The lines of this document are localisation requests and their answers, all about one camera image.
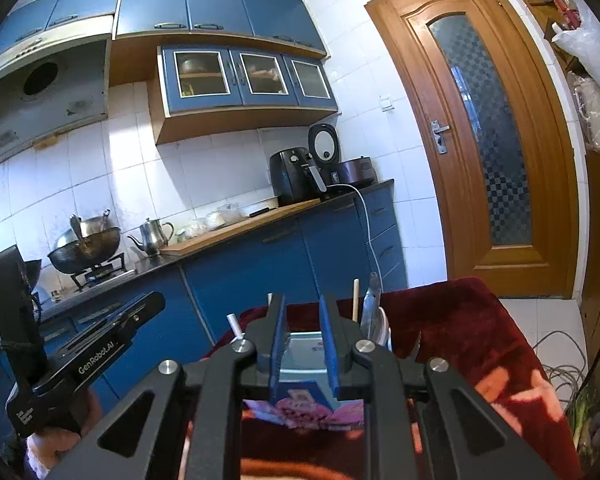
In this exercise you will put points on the metal utensil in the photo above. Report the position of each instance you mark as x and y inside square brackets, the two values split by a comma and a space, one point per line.
[372, 305]

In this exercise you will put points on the wooden door with glass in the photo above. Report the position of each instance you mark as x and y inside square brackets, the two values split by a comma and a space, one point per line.
[540, 160]

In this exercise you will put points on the food containers on counter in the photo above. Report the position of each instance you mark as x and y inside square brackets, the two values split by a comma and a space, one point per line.
[215, 220]

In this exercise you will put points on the metal ladle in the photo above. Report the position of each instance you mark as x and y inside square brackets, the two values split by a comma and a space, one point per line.
[77, 232]

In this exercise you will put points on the green onion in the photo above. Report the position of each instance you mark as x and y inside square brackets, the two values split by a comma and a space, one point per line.
[585, 415]

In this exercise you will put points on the black air fryer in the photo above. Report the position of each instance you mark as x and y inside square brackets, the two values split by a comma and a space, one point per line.
[290, 177]

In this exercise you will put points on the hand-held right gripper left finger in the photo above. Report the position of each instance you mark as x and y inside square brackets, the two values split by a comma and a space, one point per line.
[280, 345]

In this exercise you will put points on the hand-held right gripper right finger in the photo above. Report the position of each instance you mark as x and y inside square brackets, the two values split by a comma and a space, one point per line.
[330, 350]

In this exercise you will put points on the wooden chopstick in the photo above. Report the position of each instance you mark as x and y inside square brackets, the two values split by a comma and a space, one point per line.
[355, 300]

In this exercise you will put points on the dark red printed blanket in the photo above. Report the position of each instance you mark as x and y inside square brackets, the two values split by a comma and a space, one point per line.
[460, 340]

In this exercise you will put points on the rice cooker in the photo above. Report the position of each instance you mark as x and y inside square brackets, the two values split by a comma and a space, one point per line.
[352, 170]

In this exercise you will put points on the white wall switch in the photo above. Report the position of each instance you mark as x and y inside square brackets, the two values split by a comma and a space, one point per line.
[387, 103]

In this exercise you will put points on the blue kitchen base cabinets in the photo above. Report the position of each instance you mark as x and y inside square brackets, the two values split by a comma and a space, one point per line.
[260, 280]

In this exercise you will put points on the glass-front blue wall cabinet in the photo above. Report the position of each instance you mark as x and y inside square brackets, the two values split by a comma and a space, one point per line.
[250, 105]

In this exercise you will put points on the blue upper wall cabinets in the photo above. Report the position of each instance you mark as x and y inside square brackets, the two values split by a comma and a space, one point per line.
[205, 5]

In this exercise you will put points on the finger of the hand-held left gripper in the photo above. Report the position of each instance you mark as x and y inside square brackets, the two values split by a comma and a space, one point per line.
[125, 319]

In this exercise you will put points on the white plastic bag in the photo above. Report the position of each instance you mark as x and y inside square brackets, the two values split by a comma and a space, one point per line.
[587, 55]

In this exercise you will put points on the gas stove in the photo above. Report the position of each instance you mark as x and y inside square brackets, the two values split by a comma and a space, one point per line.
[105, 275]

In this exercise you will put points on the metal kettle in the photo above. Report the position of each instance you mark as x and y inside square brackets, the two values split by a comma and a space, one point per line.
[152, 237]

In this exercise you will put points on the grey range hood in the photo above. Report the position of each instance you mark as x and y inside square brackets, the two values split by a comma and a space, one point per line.
[40, 95]

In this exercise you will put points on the person's left hand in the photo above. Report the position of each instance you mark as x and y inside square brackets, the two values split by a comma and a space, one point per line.
[55, 452]

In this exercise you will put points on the blue chopsticks box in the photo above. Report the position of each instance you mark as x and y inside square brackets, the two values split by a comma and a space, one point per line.
[305, 355]

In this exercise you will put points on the black wok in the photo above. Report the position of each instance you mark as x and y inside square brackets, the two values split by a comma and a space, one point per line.
[87, 250]

